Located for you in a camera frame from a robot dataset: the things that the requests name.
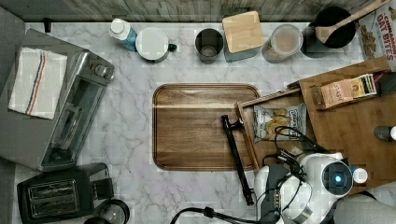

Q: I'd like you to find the dark grey cup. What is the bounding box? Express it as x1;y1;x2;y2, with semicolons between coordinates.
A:
195;28;223;64

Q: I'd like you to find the wooden serving tray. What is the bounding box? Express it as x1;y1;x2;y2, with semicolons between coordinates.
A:
152;83;260;172

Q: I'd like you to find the chips snack bag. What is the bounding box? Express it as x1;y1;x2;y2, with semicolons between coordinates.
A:
253;103;307;143

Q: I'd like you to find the cinnamon oat bites cereal box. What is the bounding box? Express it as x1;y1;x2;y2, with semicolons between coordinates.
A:
358;0;396;72

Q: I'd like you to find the wooden spoon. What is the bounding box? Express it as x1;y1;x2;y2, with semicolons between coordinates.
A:
315;0;391;43

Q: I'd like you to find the white lidded mug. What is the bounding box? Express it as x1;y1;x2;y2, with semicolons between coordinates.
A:
135;27;177;63

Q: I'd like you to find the black round glass lid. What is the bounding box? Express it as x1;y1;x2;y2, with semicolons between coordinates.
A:
83;199;131;224

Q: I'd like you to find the wooden shelf organizer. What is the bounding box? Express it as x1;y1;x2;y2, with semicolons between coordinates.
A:
295;57;396;193

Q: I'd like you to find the teal canister wooden lid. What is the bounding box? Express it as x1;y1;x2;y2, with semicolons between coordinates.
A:
222;11;264;63

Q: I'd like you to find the wooden drawer with black handle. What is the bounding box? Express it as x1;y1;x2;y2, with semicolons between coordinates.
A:
221;88;304;205

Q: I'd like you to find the silver toaster oven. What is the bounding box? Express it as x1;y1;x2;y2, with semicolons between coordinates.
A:
1;29;114;172

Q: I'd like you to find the striped white dish towel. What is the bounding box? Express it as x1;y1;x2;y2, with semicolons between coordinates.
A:
8;48;67;119

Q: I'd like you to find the black two-slot toaster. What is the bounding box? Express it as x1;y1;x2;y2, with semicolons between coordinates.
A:
17;162;114;224

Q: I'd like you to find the dark bottle white cap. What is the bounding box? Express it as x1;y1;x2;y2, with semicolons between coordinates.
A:
374;126;396;142

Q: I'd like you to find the blue bottle white cap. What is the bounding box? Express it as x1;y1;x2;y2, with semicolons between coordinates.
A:
350;166;368;184

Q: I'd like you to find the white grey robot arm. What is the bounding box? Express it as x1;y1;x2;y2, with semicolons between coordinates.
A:
254;152;353;224

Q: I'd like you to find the Stash tea box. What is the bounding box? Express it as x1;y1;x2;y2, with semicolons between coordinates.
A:
319;74;376;108

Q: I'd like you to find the black utensil holder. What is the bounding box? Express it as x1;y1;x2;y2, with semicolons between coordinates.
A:
300;7;356;58

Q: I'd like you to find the clear jar with lid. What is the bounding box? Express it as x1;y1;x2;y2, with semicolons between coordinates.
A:
262;24;304;63

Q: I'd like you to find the blue bottle white lid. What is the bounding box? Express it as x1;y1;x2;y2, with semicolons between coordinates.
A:
109;19;137;51

